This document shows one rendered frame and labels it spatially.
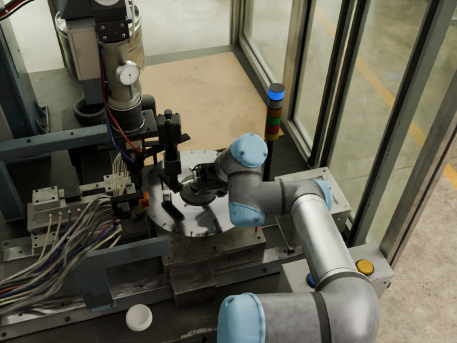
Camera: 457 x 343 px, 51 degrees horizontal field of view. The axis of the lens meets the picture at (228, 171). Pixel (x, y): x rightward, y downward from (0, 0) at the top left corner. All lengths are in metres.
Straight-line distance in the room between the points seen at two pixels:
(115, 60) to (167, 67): 1.17
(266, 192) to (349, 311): 0.39
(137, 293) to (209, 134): 0.70
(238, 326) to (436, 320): 1.82
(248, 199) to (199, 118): 0.95
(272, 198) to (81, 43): 0.51
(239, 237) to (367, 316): 0.74
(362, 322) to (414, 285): 1.78
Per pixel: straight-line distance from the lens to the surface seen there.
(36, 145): 1.47
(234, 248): 1.39
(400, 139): 1.20
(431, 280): 2.54
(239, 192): 1.01
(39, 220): 1.58
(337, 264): 0.81
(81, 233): 1.40
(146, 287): 1.44
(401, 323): 2.37
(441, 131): 1.08
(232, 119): 1.92
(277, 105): 1.42
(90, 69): 1.12
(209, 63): 2.22
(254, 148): 1.02
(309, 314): 0.69
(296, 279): 1.30
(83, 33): 1.08
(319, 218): 0.92
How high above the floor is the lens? 2.00
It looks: 47 degrees down
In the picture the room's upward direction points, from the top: 2 degrees clockwise
